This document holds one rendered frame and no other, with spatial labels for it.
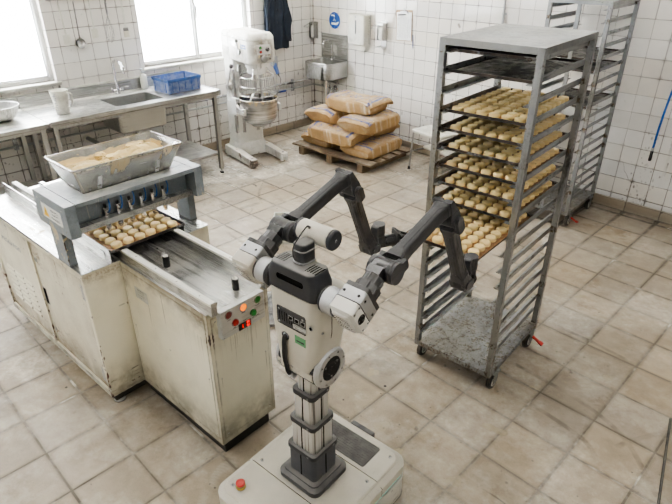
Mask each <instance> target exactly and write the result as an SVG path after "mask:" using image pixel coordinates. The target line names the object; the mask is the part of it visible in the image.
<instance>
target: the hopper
mask: <svg viewBox="0 0 672 504"><path fill-rule="evenodd" d="M164 139H165V140H164ZM138 140H144V141H145V142H146V141H155V142H158V143H160V144H161V145H162V146H163V147H160V148H157V149H153V150H149V151H145V152H142V153H138V154H134V155H131V156H127V157H123V158H119V159H116V160H112V161H108V162H105V163H101V164H97V165H93V166H90V167H86V168H82V169H79V170H75V171H72V170H70V169H68V168H66V167H64V166H62V165H64V164H66V163H72V162H78V161H80V160H82V159H84V158H86V157H90V155H91V156H93V155H94V154H95V153H96V152H100V151H102V152H105V153H110V152H114V151H116V150H119V149H122V148H124V147H125V145H126V144H129V143H133V142H135V141H138ZM181 143H182V142H181V141H178V140H175V139H173V138H170V137H167V136H164V135H161V134H159V133H156V132H153V131H147V132H143V133H139V134H135V135H130V136H126V137H122V138H118V139H114V140H110V141H106V142H102V143H98V144H94V145H89V146H85V147H81V148H77V149H73V150H69V151H65V152H61V153H57V154H53V155H49V156H44V158H45V159H46V160H47V161H48V162H49V163H50V165H51V166H52V167H53V168H54V169H55V171H56V172H57V173H58V174H59V175H60V177H61V178H62V179H63V180H64V182H65V183H66V184H67V185H68V186H70V187H72V188H73V189H75V190H77V191H79V192H81V193H83V194H85V193H89V192H92V191H95V190H99V189H102V188H105V187H109V186H112V185H115V184H119V183H122V182H125V181H128V180H132V179H135V178H138V177H142V176H145V175H148V174H152V173H155V172H158V171H162V170H165V169H168V168H170V166H171V164H172V162H173V160H174V157H175V155H176V153H177V151H178V149H179V147H180V144H181ZM95 149H96V150H95ZM77 154H78V155H77ZM79 158H80V159H79Z"/></svg>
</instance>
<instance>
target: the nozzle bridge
mask: <svg viewBox="0 0 672 504"><path fill-rule="evenodd" d="M166 180H167V182H168V193H166V198H162V195H161V185H164V188H165V192H167V184H166ZM155 184H156V186H157V196H156V187H155ZM144 187H145V190H146V200H145V201H144V205H143V206H141V205H140V202H139V192H142V196H143V199H145V192H144ZM151 188H152V189H153V192H154V194H155V196H156V197H155V200H156V201H155V202H152V201H151V197H150V189H151ZM132 191H133V192H134V197H135V203H134V204H133V209H132V210H130V209H129V207H128V203H127V200H128V199H127V196H130V198H131V199H132V203H133V194H132ZM32 192H33V195H34V199H35V202H36V206H37V209H38V213H39V217H40V219H41V220H42V221H43V222H45V223H46V224H48V225H49V226H50V228H51V232H52V235H53V239H54V243H55V246H56V250H57V254H58V257H59V260H61V261H62V262H63V263H65V264H66V265H68V266H69V267H70V268H71V267H74V266H76V265H78V261H77V257H76V253H75V250H74V246H73V242H72V240H76V239H78V238H81V237H82V234H83V233H86V232H88V231H91V230H94V229H97V228H100V227H103V226H106V225H109V224H111V223H114V222H117V221H120V220H123V219H126V218H129V217H132V216H134V215H137V214H140V213H143V212H146V211H149V210H152V209H155V208H157V207H160V206H163V205H166V204H169V203H172V202H175V201H177V206H178V213H179V216H181V217H183V218H186V219H188V220H190V221H193V220H196V219H197V215H196V208H195V200H194V195H195V196H200V195H203V194H205V192H204V184H203V176H202V168H201V165H198V164H196V163H193V162H191V161H188V160H185V159H183V158H180V157H178V156H175V157H174V160H173V162H172V164H171V166H170V168H168V169H165V170H162V171H158V172H155V173H152V174H148V175H145V176H142V177H138V178H135V179H132V180H128V181H125V182H122V183H119V184H115V185H112V186H109V187H105V188H102V189H99V190H95V191H92V192H89V193H85V194H83V193H81V192H79V191H77V190H75V189H73V188H72V187H70V186H68V185H67V184H66V183H65V182H64V180H62V181H58V182H55V183H51V184H48V185H44V186H40V187H37V188H33V189H32ZM120 195H121V196H122V200H123V207H122V208H121V213H120V214H118V213H117V211H116V206H115V204H116V202H115V200H117V199H118V201H119V203H120V207H121V198H120ZM107 199H109V201H110V207H111V210H110V212H109V217H108V218H106V217H105V215H104V211H103V204H104V203H106V206H107V207H108V211H109V203H108V200H107Z"/></svg>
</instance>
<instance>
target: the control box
mask: <svg viewBox="0 0 672 504"><path fill-rule="evenodd" d="M258 296H259V297H260V301H259V302H258V303H255V299H256V297H258ZM243 304H246V309H245V310H244V311H241V306H242V305H243ZM253 309H255V310H256V311H257V313H256V315H255V316H252V315H251V311H252V310H253ZM228 312H231V313H232V315H231V317H230V318H229V319H226V314H227V313H228ZM217 313H218V315H217V316H216V319H217V327H218V335H219V338H220V339H222V340H225V339H227V338H228V337H230V336H232V335H234V334H235V333H237V332H239V331H241V326H242V325H241V324H243V326H244V328H246V327H248V326H247V321H248V320H249V321H250V322H249V321H248V322H249V323H250V324H249V323H248V325H249V326H250V325H251V324H253V323H254V322H256V321H258V320H260V319H261V318H263V317H265V306H264V293H263V290H261V289H259V288H258V289H256V290H255V291H253V292H251V293H249V294H247V295H245V296H243V297H241V298H239V299H237V300H236V301H234V302H232V303H230V304H228V305H226V306H224V307H222V308H220V309H218V310H217ZM235 319H237V320H239V324H238V325H237V326H234V325H233V321H234V320H235ZM240 325H241V326H240ZM242 328H243V327H242ZM244 328H243V329H244ZM243 329H242V330H243Z"/></svg>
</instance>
